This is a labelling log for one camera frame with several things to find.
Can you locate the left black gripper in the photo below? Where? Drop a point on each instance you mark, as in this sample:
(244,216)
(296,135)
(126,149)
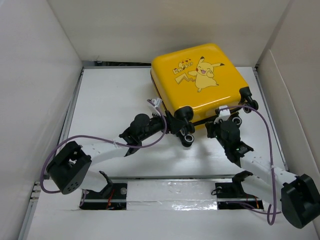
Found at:
(172,125)

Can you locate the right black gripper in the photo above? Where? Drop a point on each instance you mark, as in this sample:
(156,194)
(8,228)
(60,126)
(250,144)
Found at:
(210,126)

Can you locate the yellow cartoon suitcase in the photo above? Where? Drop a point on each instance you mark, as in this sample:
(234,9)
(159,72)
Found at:
(194,82)

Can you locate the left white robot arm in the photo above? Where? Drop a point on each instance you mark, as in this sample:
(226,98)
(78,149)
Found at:
(68,165)

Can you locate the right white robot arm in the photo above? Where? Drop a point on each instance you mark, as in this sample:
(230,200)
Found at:
(296,196)

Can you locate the white foam cover panel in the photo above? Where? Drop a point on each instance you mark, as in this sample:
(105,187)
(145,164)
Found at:
(171,195)

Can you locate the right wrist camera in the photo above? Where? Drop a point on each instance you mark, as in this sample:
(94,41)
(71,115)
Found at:
(223,114)

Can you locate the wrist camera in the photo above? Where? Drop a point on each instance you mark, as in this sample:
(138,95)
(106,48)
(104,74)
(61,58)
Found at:
(223,114)
(154,105)

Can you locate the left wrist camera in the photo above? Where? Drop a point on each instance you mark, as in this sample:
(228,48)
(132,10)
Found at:
(154,105)

